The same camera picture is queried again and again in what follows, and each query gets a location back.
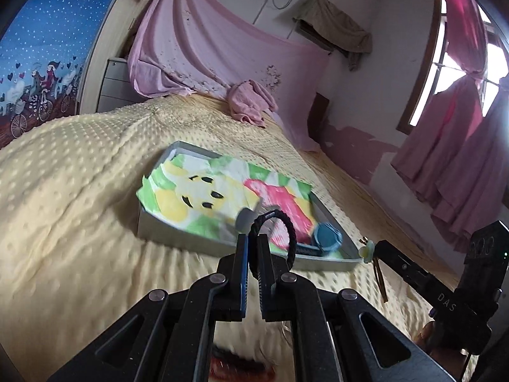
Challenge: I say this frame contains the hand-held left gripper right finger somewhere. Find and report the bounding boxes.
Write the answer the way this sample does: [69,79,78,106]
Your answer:
[256,234,464,382]

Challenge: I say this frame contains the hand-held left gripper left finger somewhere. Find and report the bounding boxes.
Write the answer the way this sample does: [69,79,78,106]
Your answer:
[47,233,251,382]

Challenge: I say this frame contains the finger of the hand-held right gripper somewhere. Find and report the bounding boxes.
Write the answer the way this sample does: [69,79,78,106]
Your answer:
[376,241,438,303]

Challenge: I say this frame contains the flower hair clip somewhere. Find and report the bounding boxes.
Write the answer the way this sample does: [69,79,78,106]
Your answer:
[358,239,389,303]

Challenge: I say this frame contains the black braided bracelet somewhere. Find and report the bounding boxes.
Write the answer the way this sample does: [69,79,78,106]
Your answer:
[250,209,298,275]

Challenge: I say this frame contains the grey metal tray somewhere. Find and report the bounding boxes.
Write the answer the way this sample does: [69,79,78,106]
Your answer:
[137,140,364,273]

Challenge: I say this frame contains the person's right hand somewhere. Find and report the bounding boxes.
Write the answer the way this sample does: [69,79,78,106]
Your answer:
[414,322,469,378]

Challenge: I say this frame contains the blue wrist watch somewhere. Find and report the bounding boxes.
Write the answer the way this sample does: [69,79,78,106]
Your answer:
[296,223,343,259]

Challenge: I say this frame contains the pink curtain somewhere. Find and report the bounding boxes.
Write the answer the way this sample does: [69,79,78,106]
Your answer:
[390,0,509,255]

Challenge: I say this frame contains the window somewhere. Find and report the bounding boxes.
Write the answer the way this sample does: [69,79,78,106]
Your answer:
[400,0,509,136]

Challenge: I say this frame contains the pink towel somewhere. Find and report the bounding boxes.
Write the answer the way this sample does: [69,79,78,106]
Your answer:
[227,80,279,128]

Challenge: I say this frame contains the dark brown board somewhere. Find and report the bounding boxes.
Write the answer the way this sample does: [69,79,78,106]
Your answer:
[308,92,331,144]

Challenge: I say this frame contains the yellow dotted blanket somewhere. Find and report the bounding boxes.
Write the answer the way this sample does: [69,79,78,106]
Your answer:
[0,93,478,382]

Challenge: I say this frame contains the grey drawer cabinet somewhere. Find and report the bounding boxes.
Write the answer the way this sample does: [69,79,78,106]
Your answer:
[97,58,138,113]

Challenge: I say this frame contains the pink hanging sheet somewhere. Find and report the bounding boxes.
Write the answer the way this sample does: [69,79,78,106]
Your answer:
[127,0,331,152]

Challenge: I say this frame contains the brown cloth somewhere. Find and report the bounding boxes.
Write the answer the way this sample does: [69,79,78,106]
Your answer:
[293,0,373,72]

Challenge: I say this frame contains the blue printed wardrobe cover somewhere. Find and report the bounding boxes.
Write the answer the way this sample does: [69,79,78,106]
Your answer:
[0,0,132,150]

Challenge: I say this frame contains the wooden wall shelf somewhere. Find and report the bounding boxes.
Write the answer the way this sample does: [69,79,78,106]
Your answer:
[298,24,335,53]

